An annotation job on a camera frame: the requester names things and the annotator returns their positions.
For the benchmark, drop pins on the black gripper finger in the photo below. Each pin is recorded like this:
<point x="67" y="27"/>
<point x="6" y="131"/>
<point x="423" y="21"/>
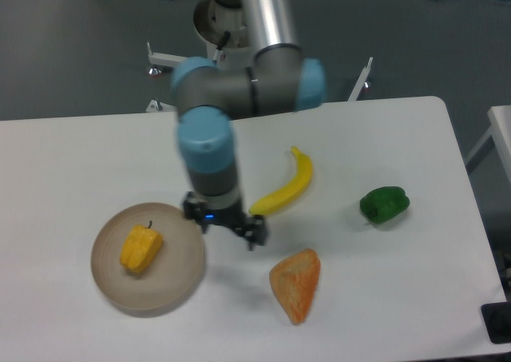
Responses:
<point x="194" y="209"/>
<point x="254" y="230"/>

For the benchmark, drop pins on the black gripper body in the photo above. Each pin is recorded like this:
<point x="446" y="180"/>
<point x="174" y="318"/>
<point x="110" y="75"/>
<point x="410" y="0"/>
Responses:
<point x="228" y="216"/>

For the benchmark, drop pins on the yellow bell pepper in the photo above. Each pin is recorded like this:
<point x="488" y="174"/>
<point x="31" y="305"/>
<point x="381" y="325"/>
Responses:
<point x="140" y="248"/>

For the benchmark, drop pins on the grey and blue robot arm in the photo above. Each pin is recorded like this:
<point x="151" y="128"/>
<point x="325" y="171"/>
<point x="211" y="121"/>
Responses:
<point x="207" y="99"/>

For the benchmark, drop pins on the beige round plate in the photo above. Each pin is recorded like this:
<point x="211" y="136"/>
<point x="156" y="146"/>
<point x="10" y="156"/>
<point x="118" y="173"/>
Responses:
<point x="170" y="278"/>

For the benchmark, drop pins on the green bell pepper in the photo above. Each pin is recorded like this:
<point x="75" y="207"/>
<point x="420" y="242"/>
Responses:
<point x="383" y="204"/>

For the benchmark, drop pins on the orange bread slice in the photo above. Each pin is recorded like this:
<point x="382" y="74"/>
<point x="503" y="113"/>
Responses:
<point x="294" y="281"/>

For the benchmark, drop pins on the yellow banana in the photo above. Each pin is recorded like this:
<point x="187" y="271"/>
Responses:
<point x="290" y="192"/>

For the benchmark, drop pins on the black device at table edge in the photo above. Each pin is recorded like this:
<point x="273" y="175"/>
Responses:
<point x="496" y="317"/>

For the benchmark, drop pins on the white side table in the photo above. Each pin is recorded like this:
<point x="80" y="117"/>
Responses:
<point x="497" y="136"/>

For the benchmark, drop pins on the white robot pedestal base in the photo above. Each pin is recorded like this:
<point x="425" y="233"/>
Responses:
<point x="224" y="32"/>

